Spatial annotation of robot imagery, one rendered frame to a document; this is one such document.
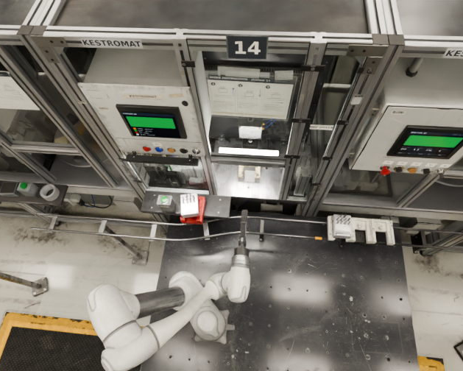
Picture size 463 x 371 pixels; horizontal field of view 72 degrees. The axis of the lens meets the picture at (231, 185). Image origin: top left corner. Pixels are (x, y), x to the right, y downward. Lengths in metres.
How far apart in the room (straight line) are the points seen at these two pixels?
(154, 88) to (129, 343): 0.91
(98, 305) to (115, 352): 0.18
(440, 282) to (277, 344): 1.59
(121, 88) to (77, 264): 2.09
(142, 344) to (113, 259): 1.75
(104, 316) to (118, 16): 1.03
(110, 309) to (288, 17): 1.17
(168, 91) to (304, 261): 1.34
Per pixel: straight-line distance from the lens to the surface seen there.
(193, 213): 1.82
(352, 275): 2.14
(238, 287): 1.53
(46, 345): 3.08
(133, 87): 1.26
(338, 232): 1.92
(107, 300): 1.34
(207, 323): 1.75
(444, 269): 3.17
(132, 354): 1.30
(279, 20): 1.14
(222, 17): 1.16
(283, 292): 2.04
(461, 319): 3.14
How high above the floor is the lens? 2.68
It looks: 63 degrees down
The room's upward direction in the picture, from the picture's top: 6 degrees counter-clockwise
